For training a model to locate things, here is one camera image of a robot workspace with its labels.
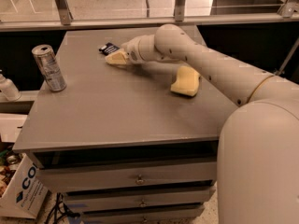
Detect grey drawer cabinet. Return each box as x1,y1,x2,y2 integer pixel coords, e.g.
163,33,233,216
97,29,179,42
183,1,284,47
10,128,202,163
14,29,235,216

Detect middle grey drawer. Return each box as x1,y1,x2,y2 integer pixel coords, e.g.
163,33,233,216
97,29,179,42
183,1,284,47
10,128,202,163
64,186,216,213

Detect white cardboard box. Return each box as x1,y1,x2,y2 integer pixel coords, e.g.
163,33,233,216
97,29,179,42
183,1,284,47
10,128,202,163
0,155,48,219

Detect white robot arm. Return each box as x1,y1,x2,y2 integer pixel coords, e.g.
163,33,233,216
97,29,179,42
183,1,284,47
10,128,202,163
106,24,299,224

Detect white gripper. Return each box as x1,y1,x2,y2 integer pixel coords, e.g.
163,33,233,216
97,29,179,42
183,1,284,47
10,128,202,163
106,36,145,65

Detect bottom grey drawer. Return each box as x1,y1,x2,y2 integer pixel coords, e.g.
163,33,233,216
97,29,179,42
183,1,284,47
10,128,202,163
81,204,204,224

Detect metal window frame rail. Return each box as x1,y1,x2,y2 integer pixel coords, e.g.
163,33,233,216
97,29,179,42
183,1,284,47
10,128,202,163
0,0,299,31

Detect silver drink can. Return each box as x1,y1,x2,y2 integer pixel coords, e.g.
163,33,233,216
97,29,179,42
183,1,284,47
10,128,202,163
32,44,66,91

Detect white plastic bottle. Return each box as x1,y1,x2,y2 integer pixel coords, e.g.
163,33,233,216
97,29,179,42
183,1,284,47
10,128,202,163
0,73,21,101

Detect black cables under cabinet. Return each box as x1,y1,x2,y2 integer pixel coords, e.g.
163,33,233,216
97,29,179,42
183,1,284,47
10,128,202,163
45,192,82,224

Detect yellow sponge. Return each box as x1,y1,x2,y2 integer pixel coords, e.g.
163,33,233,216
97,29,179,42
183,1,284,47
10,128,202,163
170,66,201,97

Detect top grey drawer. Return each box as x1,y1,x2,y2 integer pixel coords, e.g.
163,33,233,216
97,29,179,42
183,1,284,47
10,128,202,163
37,158,217,193

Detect grey drawer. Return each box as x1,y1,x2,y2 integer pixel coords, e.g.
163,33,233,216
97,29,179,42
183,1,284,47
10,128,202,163
81,204,204,224
37,158,217,193
64,186,216,213

